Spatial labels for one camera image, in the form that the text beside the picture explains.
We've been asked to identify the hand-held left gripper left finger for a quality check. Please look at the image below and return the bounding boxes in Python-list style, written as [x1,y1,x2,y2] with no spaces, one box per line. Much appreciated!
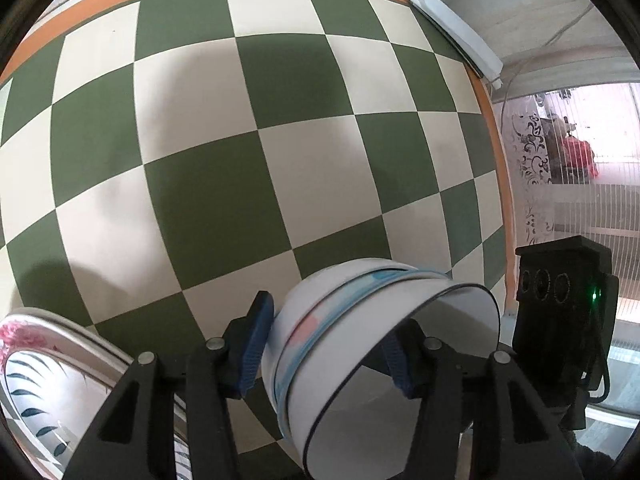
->
[65,290,276,480]

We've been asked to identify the white dish with blue leaves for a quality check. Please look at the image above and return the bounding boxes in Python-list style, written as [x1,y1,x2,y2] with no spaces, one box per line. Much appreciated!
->
[0,347,128,467]

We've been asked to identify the white bowl with blue stripes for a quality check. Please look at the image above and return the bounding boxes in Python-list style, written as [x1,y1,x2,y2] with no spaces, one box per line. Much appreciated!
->
[270,257,502,480]

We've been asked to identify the lace curtain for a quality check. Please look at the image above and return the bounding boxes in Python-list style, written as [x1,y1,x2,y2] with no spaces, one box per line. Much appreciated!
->
[500,94,557,252]

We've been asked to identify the white folded packet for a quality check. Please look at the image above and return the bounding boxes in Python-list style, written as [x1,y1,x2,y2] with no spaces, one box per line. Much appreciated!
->
[406,0,504,89]

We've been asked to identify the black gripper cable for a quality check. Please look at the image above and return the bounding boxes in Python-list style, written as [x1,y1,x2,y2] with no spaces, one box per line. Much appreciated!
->
[579,327,613,403]

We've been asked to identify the green and white checkered mat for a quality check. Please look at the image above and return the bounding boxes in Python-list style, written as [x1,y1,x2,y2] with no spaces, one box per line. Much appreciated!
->
[0,0,517,480]

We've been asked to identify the white plate with pink flowers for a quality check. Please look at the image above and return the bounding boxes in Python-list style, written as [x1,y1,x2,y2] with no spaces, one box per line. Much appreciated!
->
[0,306,193,480]

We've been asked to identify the red garment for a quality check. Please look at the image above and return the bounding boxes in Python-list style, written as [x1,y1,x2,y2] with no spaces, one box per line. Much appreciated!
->
[562,134,599,177]

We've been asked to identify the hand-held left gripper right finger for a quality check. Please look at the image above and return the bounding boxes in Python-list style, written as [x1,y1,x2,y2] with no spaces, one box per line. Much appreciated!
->
[382,317,586,480]

